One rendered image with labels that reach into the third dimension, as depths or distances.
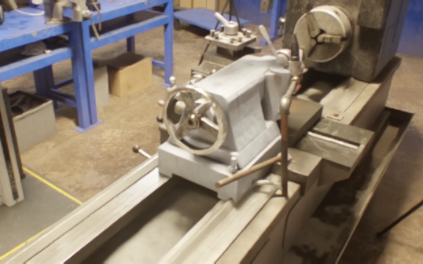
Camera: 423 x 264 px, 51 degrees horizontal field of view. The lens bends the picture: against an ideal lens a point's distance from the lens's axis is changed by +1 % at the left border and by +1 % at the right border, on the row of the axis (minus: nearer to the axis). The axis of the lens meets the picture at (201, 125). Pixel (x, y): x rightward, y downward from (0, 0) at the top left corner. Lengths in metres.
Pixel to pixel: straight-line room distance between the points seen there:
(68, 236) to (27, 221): 0.92
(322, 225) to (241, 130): 0.81
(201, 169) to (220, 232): 0.22
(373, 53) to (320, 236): 0.94
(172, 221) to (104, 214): 0.25
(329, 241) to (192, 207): 0.69
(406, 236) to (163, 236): 1.69
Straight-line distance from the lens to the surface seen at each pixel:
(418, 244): 2.79
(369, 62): 2.39
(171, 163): 1.47
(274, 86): 1.54
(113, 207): 1.40
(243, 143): 1.40
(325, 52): 2.21
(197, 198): 1.61
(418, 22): 5.71
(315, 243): 1.97
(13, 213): 2.31
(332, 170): 1.63
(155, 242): 1.44
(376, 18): 2.28
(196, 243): 1.26
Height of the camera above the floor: 1.71
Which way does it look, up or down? 29 degrees down
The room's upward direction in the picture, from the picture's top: 2 degrees clockwise
